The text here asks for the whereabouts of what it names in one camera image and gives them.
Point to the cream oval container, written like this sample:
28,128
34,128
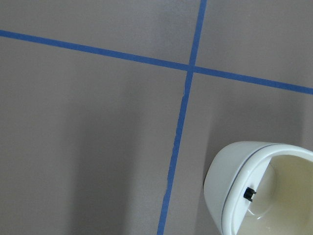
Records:
261,188

